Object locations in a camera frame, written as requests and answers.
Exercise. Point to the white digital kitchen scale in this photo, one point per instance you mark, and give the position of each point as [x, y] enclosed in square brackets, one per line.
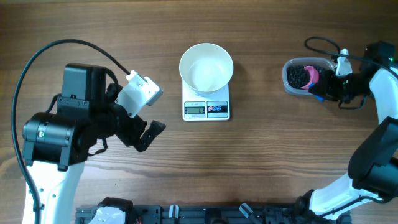
[212, 107]

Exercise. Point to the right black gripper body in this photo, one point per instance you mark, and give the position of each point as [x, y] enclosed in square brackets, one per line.
[345, 87]

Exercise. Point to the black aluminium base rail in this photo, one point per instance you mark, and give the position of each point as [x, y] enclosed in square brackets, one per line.
[174, 214]

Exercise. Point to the clear plastic container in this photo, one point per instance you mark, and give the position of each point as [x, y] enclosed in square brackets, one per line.
[321, 62]

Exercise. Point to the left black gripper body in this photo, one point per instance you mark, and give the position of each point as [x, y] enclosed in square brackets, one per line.
[128, 127]

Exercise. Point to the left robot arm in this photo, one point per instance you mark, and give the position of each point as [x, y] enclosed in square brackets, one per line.
[57, 142]

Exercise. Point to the pink scoop blue handle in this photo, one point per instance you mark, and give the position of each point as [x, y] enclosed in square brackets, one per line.
[314, 76]

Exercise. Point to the black beans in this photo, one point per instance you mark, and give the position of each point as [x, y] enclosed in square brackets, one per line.
[298, 77]

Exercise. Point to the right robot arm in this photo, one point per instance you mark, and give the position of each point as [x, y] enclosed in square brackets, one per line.
[372, 169]

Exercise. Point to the white ceramic bowl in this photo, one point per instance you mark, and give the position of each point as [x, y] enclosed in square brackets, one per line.
[206, 68]

